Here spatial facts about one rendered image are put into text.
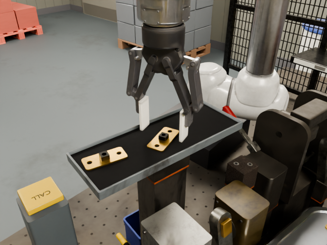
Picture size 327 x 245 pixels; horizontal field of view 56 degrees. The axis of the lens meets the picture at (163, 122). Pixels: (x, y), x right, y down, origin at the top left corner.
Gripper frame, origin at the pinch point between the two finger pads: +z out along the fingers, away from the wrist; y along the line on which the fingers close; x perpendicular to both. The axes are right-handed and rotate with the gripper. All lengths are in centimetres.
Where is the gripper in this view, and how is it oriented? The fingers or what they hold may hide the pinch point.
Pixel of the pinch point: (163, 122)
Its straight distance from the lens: 62.8
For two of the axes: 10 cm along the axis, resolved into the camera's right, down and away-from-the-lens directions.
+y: 8.9, 2.4, -3.9
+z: 0.0, 8.5, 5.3
